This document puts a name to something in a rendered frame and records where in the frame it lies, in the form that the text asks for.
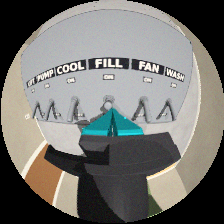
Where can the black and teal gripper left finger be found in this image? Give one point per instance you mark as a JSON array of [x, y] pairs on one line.
[[101, 126]]

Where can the grey switch console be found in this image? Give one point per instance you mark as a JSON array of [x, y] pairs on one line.
[[103, 59]]

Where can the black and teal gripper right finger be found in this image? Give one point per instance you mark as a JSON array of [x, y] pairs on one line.
[[124, 127]]

